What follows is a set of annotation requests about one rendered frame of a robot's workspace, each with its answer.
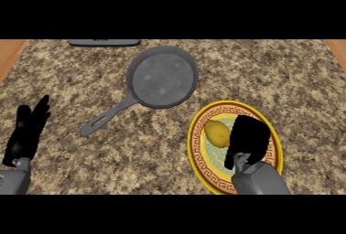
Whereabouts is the grey frying pan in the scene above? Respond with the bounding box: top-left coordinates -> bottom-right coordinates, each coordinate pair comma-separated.
80,45 -> 200,138

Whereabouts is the yellow bell pepper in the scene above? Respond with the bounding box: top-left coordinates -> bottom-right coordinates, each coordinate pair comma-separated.
202,119 -> 232,149

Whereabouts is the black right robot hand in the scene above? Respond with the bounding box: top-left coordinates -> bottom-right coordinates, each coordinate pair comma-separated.
223,114 -> 272,171

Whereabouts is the yellow rimmed patterned plate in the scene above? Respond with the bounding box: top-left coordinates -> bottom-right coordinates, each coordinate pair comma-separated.
186,100 -> 285,196

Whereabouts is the dark grey flat appliance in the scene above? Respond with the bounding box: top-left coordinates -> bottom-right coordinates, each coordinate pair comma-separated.
68,38 -> 142,48

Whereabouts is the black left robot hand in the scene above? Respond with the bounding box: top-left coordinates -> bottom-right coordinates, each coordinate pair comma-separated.
1,94 -> 52,168

